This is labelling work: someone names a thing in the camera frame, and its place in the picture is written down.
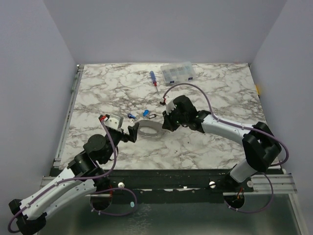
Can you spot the clear plastic organizer box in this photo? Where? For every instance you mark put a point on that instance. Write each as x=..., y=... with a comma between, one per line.
x=177, y=72

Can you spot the blue red screwdriver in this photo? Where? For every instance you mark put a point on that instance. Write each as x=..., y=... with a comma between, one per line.
x=154, y=81

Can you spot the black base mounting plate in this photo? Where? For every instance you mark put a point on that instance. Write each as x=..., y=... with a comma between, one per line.
x=156, y=187

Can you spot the black key tag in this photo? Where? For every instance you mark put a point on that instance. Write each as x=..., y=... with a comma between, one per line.
x=151, y=116

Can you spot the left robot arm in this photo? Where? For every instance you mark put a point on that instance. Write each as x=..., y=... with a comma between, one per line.
x=81, y=177

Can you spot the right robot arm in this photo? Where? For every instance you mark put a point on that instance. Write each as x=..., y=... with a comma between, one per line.
x=259, y=147

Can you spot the aluminium frame rail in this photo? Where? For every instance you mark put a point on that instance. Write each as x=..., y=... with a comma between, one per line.
x=276, y=183

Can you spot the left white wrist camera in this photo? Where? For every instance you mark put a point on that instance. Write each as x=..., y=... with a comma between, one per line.
x=112, y=121

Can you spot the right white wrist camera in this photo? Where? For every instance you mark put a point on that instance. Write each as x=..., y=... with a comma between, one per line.
x=169, y=104

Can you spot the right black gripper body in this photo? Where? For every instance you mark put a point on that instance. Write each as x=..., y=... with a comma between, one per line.
x=169, y=120

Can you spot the grey large key ring holder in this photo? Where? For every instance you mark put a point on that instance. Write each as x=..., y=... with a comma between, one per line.
x=156, y=128

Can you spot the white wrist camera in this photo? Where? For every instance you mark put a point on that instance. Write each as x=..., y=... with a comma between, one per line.
x=169, y=104
x=112, y=121

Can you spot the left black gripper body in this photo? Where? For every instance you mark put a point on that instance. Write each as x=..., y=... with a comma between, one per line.
x=120, y=136

